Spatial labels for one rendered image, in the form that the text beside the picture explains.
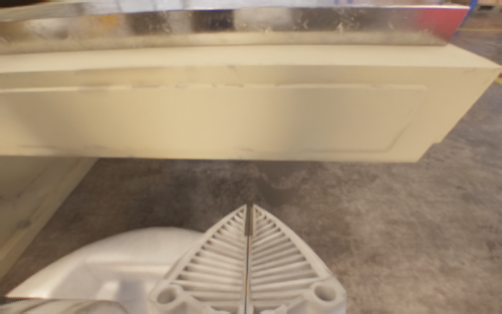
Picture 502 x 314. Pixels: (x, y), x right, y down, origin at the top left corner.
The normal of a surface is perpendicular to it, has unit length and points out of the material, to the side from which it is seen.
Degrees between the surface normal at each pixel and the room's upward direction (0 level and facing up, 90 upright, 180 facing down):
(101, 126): 90
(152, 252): 0
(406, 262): 0
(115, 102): 90
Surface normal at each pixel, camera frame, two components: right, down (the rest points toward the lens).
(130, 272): 0.00, 0.43
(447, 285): -0.03, -0.69
